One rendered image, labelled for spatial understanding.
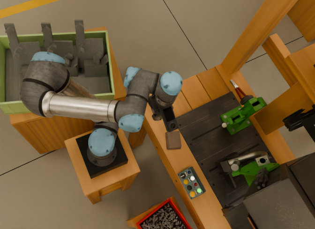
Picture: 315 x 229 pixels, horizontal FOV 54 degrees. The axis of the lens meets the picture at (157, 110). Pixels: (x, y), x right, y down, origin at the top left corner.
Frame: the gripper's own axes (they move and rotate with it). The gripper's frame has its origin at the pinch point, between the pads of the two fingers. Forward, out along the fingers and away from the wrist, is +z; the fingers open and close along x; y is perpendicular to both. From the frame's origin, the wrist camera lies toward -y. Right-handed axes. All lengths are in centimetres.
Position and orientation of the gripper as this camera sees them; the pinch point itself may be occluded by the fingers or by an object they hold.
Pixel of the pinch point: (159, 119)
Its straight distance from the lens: 134.4
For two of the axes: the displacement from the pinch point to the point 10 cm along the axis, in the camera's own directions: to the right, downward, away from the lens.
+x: -8.7, 4.0, -2.8
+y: -4.7, -8.5, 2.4
